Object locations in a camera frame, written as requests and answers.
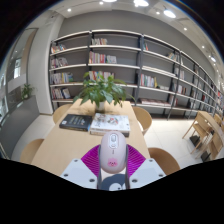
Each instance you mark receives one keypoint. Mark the dark blue cloud-shaped mouse pad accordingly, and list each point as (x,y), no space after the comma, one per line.
(113,182)

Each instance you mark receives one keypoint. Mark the white illustrated book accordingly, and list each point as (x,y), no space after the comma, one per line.
(110,123)

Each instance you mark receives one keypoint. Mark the round-backed wooden chair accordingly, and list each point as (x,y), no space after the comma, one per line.
(31,150)
(61,112)
(165,160)
(143,118)

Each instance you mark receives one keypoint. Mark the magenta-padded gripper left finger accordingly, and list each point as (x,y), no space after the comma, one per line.
(80,171)

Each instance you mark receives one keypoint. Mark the green potted plant white pot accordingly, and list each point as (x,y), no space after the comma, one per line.
(101,90)

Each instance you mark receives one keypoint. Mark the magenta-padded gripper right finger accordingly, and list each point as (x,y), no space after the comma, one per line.
(146,170)

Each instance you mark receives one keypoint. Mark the pale pink computer mouse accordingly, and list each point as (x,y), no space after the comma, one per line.
(113,151)

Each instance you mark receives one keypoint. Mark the black book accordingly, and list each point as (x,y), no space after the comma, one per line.
(76,122)

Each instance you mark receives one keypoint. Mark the round ceiling lights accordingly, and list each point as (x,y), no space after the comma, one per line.
(169,13)

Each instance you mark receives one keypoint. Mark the large green floor plant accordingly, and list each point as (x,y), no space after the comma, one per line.
(26,91)

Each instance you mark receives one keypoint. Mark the grey bookshelf unit with books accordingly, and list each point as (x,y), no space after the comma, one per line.
(116,60)

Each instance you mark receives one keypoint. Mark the light wooden slatted chair group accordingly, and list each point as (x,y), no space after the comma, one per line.
(205,133)

